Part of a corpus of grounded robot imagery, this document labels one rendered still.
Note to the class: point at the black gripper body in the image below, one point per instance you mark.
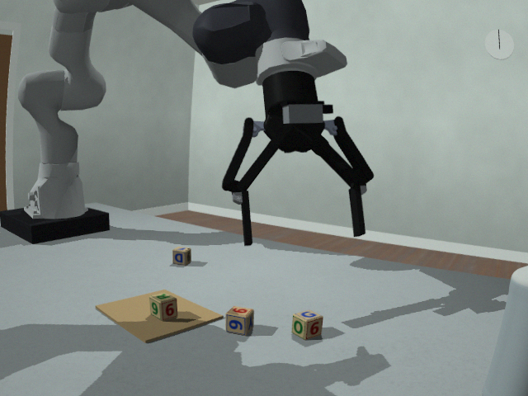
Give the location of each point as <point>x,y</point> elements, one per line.
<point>287,86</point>

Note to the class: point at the tan flat mat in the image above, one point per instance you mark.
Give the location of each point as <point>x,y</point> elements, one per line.
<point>133,314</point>

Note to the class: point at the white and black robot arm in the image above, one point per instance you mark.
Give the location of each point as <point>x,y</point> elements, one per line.
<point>240,42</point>

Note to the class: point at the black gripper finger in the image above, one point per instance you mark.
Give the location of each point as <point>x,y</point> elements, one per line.
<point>239,188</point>
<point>359,171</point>

